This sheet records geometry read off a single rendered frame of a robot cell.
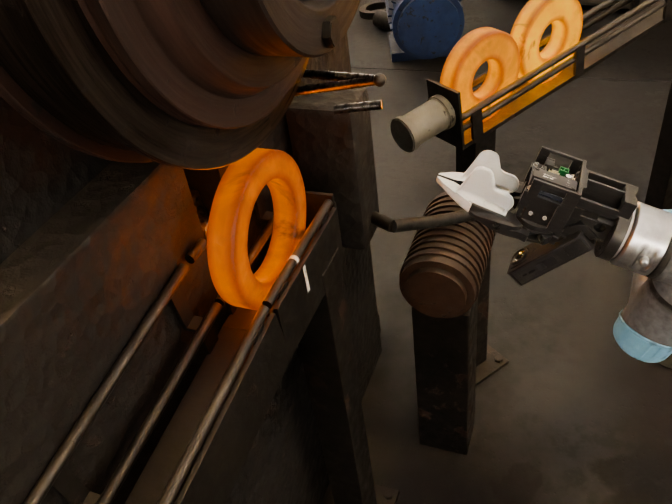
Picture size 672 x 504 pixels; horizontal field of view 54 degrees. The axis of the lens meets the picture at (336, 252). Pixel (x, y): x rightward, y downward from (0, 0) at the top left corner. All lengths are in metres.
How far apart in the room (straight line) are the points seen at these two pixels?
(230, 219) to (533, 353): 1.06
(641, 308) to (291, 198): 0.43
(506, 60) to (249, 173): 0.59
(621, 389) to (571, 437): 0.17
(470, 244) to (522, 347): 0.59
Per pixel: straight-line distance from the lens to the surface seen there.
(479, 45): 1.09
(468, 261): 1.04
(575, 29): 1.27
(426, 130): 1.06
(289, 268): 0.75
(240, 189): 0.68
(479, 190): 0.77
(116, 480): 0.67
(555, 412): 1.51
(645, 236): 0.77
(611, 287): 1.79
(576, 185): 0.75
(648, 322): 0.86
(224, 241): 0.67
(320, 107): 0.88
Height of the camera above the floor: 1.20
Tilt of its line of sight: 39 degrees down
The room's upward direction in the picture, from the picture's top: 9 degrees counter-clockwise
